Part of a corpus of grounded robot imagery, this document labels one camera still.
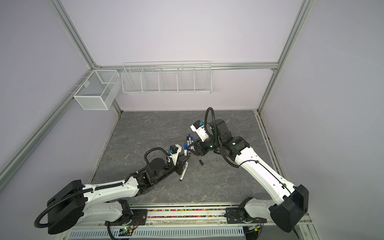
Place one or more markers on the left aluminium frame beam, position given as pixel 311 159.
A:
pixel 18 159

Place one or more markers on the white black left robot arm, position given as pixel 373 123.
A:
pixel 77 203

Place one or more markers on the aluminium frame beam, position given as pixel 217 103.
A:
pixel 18 159
pixel 243 65

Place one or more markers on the white vented cable duct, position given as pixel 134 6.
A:
pixel 157 233

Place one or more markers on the white marker blue end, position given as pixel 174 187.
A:
pixel 185 149

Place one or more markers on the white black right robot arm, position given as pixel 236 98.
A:
pixel 289 202

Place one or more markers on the aluminium corner frame post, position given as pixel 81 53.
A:
pixel 65 21

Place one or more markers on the white mesh box basket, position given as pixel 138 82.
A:
pixel 99 90

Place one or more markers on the right aluminium frame post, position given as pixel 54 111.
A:
pixel 304 10

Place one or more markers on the white marker black end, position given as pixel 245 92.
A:
pixel 184 171

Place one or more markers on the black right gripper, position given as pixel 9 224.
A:
pixel 202 149

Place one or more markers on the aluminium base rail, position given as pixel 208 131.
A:
pixel 180 215

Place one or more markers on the back aluminium frame beam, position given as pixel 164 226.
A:
pixel 243 65

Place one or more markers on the white wire shelf basket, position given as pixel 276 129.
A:
pixel 167 77

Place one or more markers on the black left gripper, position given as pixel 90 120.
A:
pixel 180 164

